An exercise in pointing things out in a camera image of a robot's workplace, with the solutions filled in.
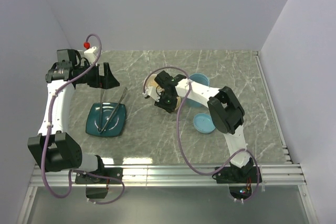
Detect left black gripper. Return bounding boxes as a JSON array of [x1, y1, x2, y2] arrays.
[[77, 60, 120, 89]]

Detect blue tall cup container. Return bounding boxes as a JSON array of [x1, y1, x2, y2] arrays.
[[186, 73, 210, 108]]

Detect blue round lid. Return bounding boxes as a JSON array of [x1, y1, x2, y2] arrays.
[[193, 113, 215, 134]]

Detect metal serving tongs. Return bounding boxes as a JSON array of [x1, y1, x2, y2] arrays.
[[98, 87, 128, 134]]

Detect beige round lid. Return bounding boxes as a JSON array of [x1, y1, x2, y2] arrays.
[[165, 96, 181, 113]]

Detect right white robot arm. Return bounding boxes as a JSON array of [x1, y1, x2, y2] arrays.
[[143, 70, 256, 182]]

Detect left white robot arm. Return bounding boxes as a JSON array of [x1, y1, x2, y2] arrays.
[[27, 47, 120, 183]]

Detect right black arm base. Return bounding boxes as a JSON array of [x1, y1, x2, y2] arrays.
[[212, 164, 262, 201]]

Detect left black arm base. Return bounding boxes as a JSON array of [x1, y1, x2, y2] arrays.
[[75, 167, 125, 205]]

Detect pink white bowl container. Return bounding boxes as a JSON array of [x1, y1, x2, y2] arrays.
[[143, 74, 159, 91]]

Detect teal square plate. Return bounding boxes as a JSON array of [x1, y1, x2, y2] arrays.
[[86, 102, 127, 138]]

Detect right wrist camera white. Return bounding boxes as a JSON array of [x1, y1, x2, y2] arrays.
[[143, 86, 160, 101]]

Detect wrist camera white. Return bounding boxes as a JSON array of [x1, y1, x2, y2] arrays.
[[82, 42, 101, 65], [143, 86, 160, 101]]

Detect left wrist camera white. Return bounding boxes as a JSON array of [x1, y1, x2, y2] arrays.
[[82, 42, 101, 65]]

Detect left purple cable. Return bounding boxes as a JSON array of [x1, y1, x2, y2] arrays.
[[40, 34, 125, 205]]

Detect purple cable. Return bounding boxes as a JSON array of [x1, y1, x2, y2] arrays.
[[40, 34, 125, 205], [141, 66, 261, 204]]

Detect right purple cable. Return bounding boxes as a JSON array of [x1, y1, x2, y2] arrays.
[[141, 66, 261, 204]]

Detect aluminium mounting rail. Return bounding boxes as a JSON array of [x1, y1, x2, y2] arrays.
[[19, 50, 318, 223]]

